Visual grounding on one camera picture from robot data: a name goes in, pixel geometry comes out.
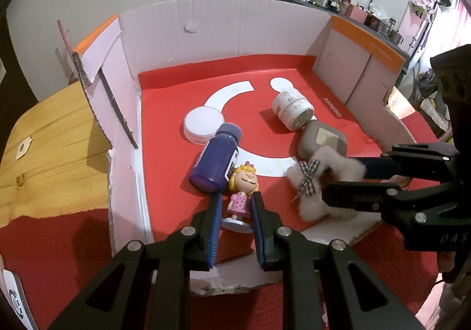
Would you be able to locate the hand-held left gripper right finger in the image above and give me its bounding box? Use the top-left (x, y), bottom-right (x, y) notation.
top-left (250, 192), bottom-right (427, 330)

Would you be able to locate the dark blue bottle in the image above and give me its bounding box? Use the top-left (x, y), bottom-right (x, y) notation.
top-left (188, 123), bottom-right (243, 193)

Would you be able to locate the red printed bag liner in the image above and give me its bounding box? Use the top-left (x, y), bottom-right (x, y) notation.
top-left (138, 54), bottom-right (385, 235)

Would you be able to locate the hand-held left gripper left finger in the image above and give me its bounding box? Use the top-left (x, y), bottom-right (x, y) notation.
top-left (48, 192), bottom-right (223, 330)

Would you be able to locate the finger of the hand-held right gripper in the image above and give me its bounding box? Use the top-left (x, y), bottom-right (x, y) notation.
top-left (322, 183), bottom-right (453, 219)
top-left (353, 144), bottom-right (460, 183)

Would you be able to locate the white fluffy hair clip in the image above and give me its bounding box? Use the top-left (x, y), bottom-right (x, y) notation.
top-left (286, 149), bottom-right (366, 222)

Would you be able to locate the grey square case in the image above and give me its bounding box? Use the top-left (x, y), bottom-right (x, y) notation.
top-left (297, 120), bottom-right (347, 161)

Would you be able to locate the small paper tag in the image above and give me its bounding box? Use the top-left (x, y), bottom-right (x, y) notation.
top-left (16, 136), bottom-right (34, 160)

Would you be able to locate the orange cardboard box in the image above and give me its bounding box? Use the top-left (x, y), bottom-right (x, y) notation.
top-left (57, 0), bottom-right (418, 296)

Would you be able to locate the white cream jar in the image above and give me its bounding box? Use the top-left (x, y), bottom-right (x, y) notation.
top-left (271, 90), bottom-right (315, 131)

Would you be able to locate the blonde doll figurine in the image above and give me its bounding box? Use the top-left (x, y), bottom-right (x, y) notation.
top-left (221, 161), bottom-right (261, 234)

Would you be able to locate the red knit table cloth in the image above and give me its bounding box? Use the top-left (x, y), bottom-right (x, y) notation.
top-left (0, 107), bottom-right (451, 330)

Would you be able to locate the pile of dark bags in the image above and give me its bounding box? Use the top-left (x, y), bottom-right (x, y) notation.
top-left (414, 69), bottom-right (453, 139)

